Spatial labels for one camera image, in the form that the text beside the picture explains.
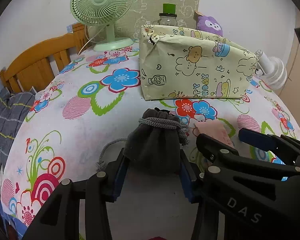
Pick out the grey drawstring pouch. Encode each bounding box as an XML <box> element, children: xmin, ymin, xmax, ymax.
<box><xmin>96</xmin><ymin>108</ymin><xmax>189</xmax><ymax>175</ymax></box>

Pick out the white clip fan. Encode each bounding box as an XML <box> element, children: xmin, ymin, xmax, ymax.
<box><xmin>255</xmin><ymin>49</ymin><xmax>287</xmax><ymax>90</ymax></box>

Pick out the floral tablecloth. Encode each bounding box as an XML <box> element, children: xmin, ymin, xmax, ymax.
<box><xmin>1</xmin><ymin>43</ymin><xmax>300</xmax><ymax>228</ymax></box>

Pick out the yellow cartoon fabric storage box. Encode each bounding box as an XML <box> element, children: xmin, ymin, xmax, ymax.
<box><xmin>139</xmin><ymin>25</ymin><xmax>258</xmax><ymax>100</ymax></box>

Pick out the grey plaid pillow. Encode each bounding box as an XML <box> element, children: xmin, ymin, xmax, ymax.
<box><xmin>0</xmin><ymin>88</ymin><xmax>35</xmax><ymax>165</ymax></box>

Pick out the purple bunny plush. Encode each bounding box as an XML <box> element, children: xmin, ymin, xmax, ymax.
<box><xmin>196</xmin><ymin>15</ymin><xmax>223</xmax><ymax>36</ymax></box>

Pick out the glass mason jar mug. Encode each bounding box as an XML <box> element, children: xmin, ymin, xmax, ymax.
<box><xmin>158</xmin><ymin>12</ymin><xmax>178</xmax><ymax>26</ymax></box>

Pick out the green cup on jar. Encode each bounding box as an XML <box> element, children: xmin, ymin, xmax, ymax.
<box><xmin>162</xmin><ymin>3</ymin><xmax>176</xmax><ymax>14</ymax></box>

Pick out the wooden bed headboard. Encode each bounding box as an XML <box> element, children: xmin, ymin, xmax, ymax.
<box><xmin>0</xmin><ymin>23</ymin><xmax>88</xmax><ymax>93</ymax></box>

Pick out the green cartoon cardboard panel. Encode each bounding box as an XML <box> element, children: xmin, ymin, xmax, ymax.
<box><xmin>114</xmin><ymin>0</ymin><xmax>200</xmax><ymax>39</ymax></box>

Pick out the green desk fan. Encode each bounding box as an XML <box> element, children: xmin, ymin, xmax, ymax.
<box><xmin>70</xmin><ymin>0</ymin><xmax>133</xmax><ymax>51</ymax></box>

